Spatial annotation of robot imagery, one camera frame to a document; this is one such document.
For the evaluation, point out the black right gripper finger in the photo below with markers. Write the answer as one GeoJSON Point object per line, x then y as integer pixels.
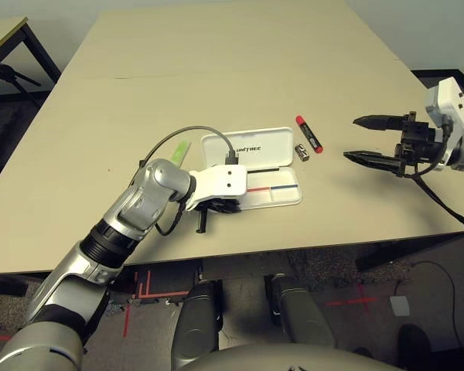
{"type": "Point", "coordinates": [375, 160]}
{"type": "Point", "coordinates": [379, 122]}

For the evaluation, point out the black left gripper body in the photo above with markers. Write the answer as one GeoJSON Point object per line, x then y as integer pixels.
{"type": "Point", "coordinates": [224, 205]}

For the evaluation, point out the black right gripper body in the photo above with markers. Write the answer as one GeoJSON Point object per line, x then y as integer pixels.
{"type": "Point", "coordinates": [417, 143]}

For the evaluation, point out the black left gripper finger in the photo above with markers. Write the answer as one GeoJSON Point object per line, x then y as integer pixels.
{"type": "Point", "coordinates": [201, 222]}

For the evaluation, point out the green translucent plastic box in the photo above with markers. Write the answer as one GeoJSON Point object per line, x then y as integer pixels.
{"type": "Point", "coordinates": [179, 152]}

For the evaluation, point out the black whiteboard marker red cap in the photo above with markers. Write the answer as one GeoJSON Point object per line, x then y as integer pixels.
{"type": "Point", "coordinates": [309, 133]}

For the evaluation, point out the small black silver stationery item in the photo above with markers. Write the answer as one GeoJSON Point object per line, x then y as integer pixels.
{"type": "Point", "coordinates": [302, 151]}

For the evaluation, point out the white plastic pencil case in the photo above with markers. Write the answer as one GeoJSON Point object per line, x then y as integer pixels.
{"type": "Point", "coordinates": [263, 143]}

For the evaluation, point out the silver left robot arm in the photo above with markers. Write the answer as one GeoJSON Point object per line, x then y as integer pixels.
{"type": "Point", "coordinates": [139, 201]}

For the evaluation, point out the grey robot left leg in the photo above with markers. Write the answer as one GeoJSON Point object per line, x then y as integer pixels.
{"type": "Point", "coordinates": [197, 324]}

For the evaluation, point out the grey robot leg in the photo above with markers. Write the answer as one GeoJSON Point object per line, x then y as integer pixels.
{"type": "Point", "coordinates": [197, 324]}
{"type": "Point", "coordinates": [297, 313]}

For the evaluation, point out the grey robot right leg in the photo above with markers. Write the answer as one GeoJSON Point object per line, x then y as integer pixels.
{"type": "Point", "coordinates": [297, 313]}

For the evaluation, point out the grey robot torso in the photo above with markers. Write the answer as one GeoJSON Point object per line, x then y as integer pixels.
{"type": "Point", "coordinates": [278, 359]}

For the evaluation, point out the large black shoe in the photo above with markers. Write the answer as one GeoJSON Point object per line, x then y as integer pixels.
{"type": "Point", "coordinates": [413, 344]}

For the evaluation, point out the black tripod stand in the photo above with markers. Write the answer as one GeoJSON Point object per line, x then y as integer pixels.
{"type": "Point", "coordinates": [4, 71]}

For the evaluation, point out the side table with black legs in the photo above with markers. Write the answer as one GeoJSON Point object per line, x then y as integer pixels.
{"type": "Point", "coordinates": [4, 35]}

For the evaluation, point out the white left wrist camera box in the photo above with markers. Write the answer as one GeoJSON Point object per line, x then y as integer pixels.
{"type": "Point", "coordinates": [224, 181]}

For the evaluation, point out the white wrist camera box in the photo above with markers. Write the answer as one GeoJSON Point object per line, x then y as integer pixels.
{"type": "Point", "coordinates": [224, 181]}
{"type": "Point", "coordinates": [446, 100]}

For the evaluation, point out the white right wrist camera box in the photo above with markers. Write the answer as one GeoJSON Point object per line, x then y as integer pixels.
{"type": "Point", "coordinates": [446, 100]}

